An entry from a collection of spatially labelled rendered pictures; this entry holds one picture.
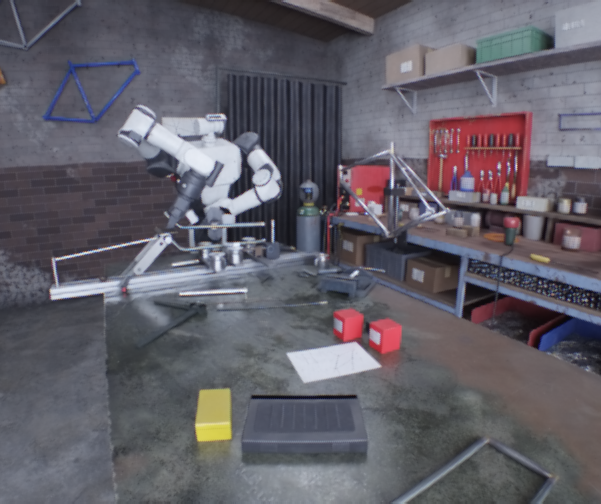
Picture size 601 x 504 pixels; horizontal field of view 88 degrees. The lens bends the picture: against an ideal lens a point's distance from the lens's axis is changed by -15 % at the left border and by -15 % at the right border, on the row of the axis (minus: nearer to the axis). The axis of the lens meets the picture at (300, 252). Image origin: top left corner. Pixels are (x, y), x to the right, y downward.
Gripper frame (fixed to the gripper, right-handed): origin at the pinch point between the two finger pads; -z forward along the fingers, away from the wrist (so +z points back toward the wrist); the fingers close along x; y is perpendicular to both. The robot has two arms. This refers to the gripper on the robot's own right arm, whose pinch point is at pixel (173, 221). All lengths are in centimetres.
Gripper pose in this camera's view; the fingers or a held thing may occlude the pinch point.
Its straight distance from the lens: 133.7
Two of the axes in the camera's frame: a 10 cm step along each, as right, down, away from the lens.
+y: -8.5, -4.4, -2.9
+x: -2.1, -2.3, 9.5
